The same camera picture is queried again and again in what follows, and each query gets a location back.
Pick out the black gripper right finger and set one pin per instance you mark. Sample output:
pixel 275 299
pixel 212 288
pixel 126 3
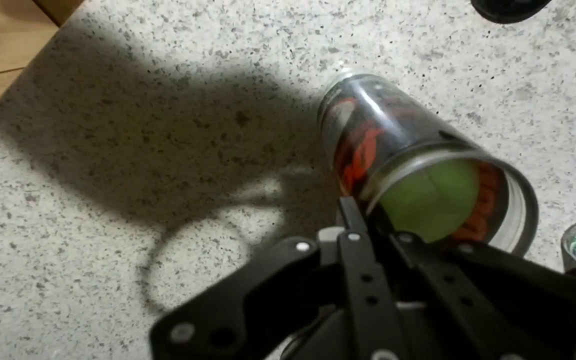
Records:
pixel 475 300

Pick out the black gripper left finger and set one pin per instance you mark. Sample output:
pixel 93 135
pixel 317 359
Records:
pixel 360 286

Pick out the green tennis ball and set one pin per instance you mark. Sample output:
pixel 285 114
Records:
pixel 430 200

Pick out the black round can lid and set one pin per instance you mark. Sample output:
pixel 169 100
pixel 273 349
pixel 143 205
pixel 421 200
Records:
pixel 508 8

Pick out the wooden base cabinets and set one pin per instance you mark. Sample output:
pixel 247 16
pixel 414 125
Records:
pixel 58 8

